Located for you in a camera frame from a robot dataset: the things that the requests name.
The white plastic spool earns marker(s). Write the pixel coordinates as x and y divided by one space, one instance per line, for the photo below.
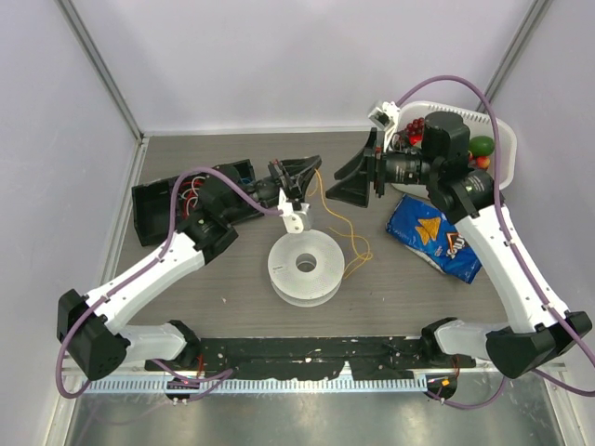
306 269

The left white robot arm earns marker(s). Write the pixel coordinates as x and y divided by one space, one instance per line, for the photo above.
94 328

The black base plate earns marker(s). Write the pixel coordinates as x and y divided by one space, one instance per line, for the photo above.
315 358

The green lime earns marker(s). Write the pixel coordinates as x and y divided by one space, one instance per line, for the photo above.
481 146

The dark red grape bunch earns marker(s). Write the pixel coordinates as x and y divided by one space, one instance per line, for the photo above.
414 130

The blue chips bag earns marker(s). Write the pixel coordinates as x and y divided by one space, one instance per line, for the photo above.
426 232

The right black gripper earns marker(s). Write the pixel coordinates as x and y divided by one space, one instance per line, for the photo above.
380 163

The left aluminium frame post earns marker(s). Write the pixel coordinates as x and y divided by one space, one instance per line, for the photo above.
81 33

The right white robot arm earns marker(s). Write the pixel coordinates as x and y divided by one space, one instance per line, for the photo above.
540 326

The black compartment cable box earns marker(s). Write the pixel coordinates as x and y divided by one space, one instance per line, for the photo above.
151 201

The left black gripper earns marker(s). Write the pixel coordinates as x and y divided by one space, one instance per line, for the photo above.
294 181

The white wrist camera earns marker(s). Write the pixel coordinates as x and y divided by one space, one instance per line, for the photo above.
295 215
385 115

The right aluminium frame post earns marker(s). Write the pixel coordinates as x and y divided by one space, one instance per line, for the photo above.
531 20

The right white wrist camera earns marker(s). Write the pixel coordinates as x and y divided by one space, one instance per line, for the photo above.
385 115

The aluminium frame post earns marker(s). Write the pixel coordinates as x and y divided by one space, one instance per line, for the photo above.
81 33
531 20

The white slotted cable duct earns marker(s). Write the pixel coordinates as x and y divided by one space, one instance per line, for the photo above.
159 383

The white plastic basket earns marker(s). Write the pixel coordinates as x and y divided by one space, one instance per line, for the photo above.
479 125

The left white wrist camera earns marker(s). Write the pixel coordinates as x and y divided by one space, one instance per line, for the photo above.
295 215

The red yellow peach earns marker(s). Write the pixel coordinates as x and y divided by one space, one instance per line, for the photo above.
482 162

